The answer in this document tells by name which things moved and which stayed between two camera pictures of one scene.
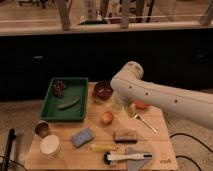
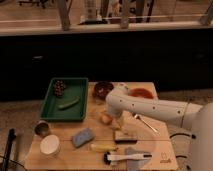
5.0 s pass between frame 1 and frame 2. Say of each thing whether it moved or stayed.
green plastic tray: stayed
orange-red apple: stayed
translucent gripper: moved
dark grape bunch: stayed
